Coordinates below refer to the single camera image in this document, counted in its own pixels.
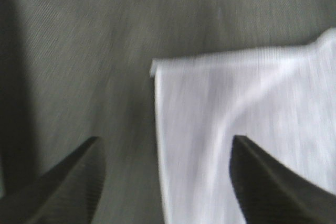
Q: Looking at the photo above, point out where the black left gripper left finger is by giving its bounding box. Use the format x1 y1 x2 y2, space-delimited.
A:
1 137 106 223

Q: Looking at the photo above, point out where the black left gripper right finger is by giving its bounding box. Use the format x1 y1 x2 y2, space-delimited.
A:
229 135 335 223

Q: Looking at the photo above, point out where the grey microfibre towel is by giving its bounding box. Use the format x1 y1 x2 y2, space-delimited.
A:
151 28 335 223

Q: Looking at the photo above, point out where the black table cloth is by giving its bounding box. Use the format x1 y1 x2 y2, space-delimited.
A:
1 0 335 223

